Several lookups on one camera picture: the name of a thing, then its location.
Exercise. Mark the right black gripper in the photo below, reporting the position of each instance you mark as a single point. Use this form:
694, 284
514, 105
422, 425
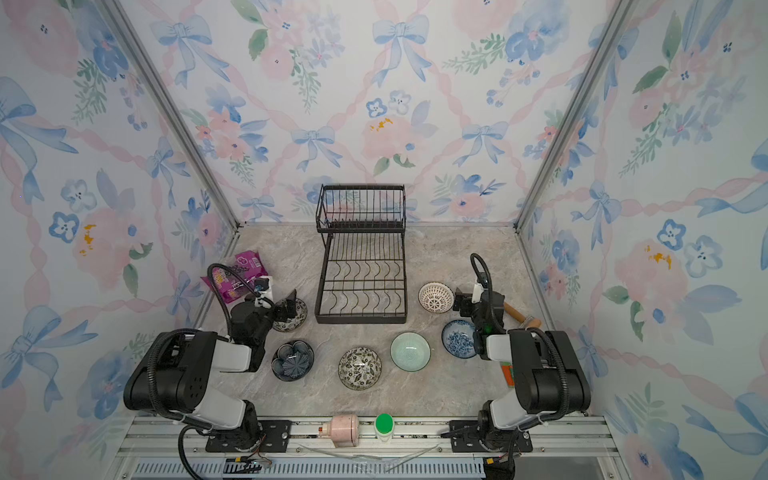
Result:
465, 300

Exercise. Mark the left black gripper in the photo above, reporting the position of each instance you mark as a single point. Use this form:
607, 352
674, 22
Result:
291, 308

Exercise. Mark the red patterned bowl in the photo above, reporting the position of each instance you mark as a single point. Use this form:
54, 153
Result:
293, 323

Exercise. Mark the dark blue striped bowl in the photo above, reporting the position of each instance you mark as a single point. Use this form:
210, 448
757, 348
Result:
293, 361

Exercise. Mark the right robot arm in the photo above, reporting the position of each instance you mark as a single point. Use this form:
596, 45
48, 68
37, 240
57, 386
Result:
549, 380

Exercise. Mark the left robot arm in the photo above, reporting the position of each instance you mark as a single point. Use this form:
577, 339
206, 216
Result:
172, 379

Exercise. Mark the black two-tier dish rack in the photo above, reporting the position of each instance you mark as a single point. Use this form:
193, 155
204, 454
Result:
363, 279

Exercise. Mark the brown white lattice bowl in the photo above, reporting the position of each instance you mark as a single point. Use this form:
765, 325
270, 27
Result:
436, 297

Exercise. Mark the blue patterned bowl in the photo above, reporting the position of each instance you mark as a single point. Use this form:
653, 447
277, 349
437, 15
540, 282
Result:
457, 339

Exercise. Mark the wooden roller tool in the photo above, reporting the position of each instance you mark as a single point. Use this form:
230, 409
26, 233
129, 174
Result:
525, 321

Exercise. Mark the light green bowl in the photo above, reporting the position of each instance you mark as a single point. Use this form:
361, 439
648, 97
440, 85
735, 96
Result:
410, 352

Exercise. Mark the orange food packet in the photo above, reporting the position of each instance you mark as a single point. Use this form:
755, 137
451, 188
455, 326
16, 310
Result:
507, 371

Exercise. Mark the grey floral patterned bowl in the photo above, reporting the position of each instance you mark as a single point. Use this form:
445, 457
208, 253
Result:
359, 368

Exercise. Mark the pink cup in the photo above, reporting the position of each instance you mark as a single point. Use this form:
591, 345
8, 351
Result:
341, 430

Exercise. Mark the green lid bottle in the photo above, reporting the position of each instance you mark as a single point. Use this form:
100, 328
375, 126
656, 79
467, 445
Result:
384, 427

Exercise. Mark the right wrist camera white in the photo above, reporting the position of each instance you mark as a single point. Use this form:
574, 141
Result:
477, 293

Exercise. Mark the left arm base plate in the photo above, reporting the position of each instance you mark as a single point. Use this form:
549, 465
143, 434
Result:
269, 436

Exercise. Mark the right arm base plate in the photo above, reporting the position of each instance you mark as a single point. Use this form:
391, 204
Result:
469, 436

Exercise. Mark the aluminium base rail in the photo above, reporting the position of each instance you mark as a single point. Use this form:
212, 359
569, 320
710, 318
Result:
576, 447

